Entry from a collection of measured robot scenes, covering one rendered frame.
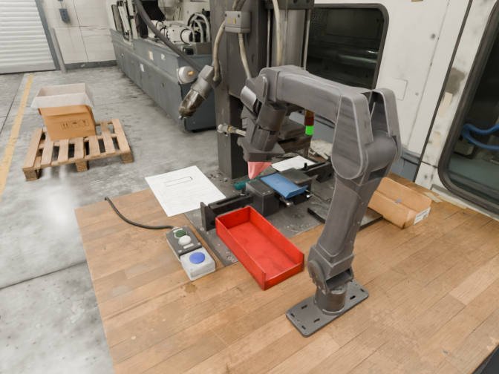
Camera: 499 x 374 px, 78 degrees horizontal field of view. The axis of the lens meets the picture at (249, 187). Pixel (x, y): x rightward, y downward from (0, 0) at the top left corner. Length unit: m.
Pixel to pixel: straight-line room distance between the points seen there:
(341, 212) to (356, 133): 0.16
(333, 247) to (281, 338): 0.22
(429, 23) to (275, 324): 1.12
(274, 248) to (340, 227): 0.32
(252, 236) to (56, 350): 1.35
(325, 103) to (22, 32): 9.55
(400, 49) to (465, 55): 0.27
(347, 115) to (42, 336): 1.89
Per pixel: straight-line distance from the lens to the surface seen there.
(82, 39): 9.96
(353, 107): 0.47
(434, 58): 1.34
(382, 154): 0.51
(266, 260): 0.83
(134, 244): 0.94
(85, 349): 1.92
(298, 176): 1.05
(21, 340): 2.12
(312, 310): 0.74
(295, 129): 0.90
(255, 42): 0.90
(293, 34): 0.85
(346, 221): 0.57
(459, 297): 0.90
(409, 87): 1.40
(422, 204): 1.12
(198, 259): 0.80
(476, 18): 1.23
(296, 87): 0.59
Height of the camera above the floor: 1.48
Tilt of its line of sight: 31 degrees down
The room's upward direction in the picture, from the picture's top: straight up
